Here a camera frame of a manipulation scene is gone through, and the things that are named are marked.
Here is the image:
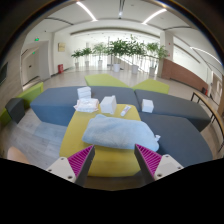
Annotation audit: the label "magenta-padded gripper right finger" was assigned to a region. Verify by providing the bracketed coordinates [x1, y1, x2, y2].
[134, 143, 185, 185]

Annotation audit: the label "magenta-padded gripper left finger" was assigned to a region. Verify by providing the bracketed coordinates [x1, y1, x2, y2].
[45, 144, 96, 188]

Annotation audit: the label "light blue towel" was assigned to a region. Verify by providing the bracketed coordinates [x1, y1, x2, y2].
[81, 113, 161, 153]

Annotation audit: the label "small white cube box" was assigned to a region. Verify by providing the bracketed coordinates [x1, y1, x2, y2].
[141, 98, 155, 114]

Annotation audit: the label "crumpled white plastic bag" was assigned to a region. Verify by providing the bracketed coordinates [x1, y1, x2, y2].
[73, 97, 100, 114]

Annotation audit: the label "large white cube box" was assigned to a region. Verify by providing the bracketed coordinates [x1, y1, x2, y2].
[99, 95, 118, 115]

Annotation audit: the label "stack of white tissue packs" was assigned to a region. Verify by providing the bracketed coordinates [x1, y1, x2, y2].
[76, 86, 92, 100]

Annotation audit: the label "green upholstered bench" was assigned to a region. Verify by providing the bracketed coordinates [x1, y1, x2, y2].
[132, 78, 171, 95]
[0, 81, 45, 127]
[84, 73, 131, 89]

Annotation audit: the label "dark grey cube stool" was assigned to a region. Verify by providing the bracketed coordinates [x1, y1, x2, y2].
[4, 97, 26, 124]

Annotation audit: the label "wooden shelf unit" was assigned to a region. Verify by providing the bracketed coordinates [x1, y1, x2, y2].
[217, 74, 224, 117]

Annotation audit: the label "row of potted plants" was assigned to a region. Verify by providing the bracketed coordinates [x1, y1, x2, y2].
[70, 34, 170, 77]

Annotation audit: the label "ceiling strip lights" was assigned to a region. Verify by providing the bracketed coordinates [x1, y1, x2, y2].
[75, 0, 223, 66]

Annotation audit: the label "wooden bench with black frame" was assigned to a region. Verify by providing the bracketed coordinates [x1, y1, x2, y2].
[190, 91, 224, 153]

